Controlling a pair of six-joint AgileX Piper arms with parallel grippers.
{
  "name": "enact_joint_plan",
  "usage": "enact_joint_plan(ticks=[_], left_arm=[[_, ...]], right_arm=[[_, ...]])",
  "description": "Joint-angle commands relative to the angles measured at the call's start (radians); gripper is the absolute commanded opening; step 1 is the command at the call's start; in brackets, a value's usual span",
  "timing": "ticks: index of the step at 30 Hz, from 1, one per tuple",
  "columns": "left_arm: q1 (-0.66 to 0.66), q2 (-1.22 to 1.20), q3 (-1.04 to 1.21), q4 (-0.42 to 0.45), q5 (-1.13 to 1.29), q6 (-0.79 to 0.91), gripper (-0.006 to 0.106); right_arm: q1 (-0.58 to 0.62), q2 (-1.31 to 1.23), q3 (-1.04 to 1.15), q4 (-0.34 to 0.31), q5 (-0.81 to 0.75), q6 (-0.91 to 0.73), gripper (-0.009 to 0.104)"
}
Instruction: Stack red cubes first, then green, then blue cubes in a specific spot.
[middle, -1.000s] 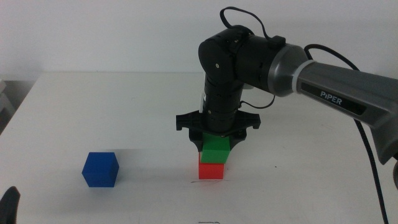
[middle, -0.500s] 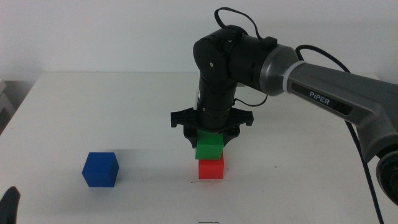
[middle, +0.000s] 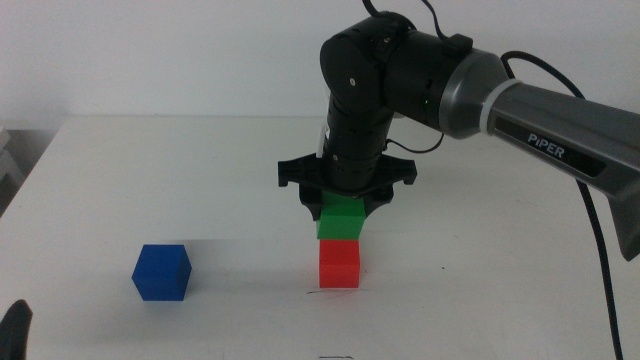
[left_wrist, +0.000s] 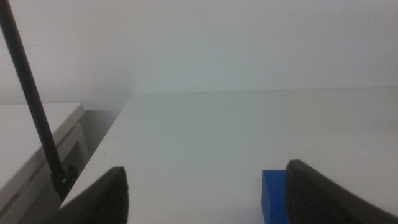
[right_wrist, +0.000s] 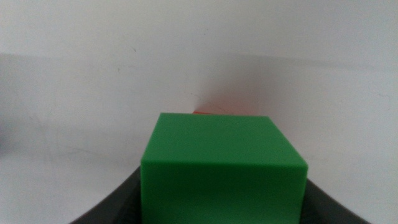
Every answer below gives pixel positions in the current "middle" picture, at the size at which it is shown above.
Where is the green cube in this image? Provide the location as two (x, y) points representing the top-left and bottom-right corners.
(316, 191), (367, 241)

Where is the blue cube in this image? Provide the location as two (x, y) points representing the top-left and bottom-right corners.
(131, 244), (193, 302)

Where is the red cube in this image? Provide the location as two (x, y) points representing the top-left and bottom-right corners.
(318, 238), (361, 289)

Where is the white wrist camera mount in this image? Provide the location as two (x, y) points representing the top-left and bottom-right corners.
(315, 88), (335, 157)

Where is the thin black cable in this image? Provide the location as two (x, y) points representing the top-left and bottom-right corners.
(361, 0), (474, 57)
(383, 131), (446, 155)

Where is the thick black braided cable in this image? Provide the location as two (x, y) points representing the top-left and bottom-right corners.
(499, 50), (625, 360)

